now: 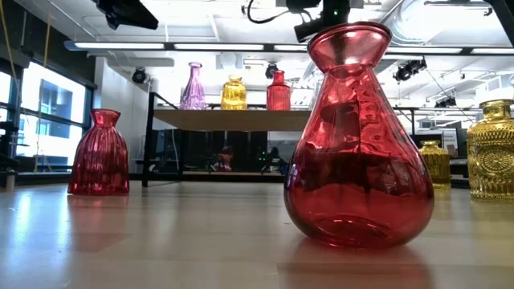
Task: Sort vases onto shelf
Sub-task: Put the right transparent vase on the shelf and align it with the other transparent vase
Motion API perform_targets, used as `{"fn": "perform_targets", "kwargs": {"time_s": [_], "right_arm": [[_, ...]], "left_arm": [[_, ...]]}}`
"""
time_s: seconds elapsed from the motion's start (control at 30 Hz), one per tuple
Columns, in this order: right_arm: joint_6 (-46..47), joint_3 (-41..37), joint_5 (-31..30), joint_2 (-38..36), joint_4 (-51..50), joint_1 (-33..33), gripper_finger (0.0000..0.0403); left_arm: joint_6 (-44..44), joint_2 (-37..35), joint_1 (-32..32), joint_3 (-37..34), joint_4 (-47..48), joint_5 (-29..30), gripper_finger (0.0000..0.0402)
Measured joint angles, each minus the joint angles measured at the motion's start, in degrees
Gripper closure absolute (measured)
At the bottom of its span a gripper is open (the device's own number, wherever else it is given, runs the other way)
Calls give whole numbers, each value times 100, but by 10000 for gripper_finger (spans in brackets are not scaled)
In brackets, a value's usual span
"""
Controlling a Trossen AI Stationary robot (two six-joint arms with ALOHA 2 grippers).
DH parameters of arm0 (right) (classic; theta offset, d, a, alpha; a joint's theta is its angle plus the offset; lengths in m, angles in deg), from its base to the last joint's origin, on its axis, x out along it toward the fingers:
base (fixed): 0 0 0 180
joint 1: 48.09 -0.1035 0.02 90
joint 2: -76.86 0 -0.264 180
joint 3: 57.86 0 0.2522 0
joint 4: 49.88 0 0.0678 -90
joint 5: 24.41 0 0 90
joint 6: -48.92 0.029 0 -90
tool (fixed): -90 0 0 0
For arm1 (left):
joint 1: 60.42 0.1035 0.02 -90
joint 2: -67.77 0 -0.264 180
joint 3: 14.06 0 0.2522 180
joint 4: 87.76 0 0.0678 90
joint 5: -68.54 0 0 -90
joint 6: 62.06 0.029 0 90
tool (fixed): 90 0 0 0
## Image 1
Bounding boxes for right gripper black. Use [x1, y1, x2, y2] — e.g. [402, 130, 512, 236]
[293, 14, 337, 43]

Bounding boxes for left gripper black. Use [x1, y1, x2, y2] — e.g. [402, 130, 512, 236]
[91, 0, 160, 31]

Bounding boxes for tall clear glass vase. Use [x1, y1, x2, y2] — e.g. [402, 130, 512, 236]
[307, 70, 323, 110]

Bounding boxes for red ribbed bottle vase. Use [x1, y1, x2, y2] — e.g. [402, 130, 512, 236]
[266, 70, 292, 112]

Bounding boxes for yellow ribbed glass vase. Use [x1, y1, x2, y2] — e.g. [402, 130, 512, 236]
[220, 74, 248, 111]

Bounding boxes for tall purple glass vase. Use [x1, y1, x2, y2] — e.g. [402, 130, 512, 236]
[178, 61, 208, 111]

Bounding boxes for red ribbed bell-shaped vase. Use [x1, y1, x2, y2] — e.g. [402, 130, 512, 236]
[67, 108, 130, 197]

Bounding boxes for small amber bottle vase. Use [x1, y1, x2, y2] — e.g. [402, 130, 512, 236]
[418, 140, 452, 190]

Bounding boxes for yellow embossed glass vase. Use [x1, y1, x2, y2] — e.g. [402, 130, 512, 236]
[467, 99, 514, 201]

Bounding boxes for long ceiling light fixture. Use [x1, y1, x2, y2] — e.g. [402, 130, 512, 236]
[63, 39, 514, 56]

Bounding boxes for large glass window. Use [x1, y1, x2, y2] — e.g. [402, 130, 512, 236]
[0, 59, 96, 174]

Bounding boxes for pear-shaped red glass vase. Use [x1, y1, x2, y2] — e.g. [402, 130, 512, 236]
[283, 21, 435, 250]

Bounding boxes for dark background partition panels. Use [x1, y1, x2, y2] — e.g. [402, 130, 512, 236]
[150, 128, 269, 174]

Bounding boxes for person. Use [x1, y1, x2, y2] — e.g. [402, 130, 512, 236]
[216, 146, 235, 173]

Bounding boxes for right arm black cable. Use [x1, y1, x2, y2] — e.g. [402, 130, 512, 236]
[246, 0, 292, 25]

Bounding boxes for yellow hanging cord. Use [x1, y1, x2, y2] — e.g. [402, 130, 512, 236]
[41, 11, 53, 69]
[0, 0, 21, 104]

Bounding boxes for wooden shelf with black frame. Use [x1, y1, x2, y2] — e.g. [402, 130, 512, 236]
[141, 91, 418, 189]

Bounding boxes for black aluminium table frame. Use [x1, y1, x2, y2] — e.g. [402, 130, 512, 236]
[0, 170, 471, 190]

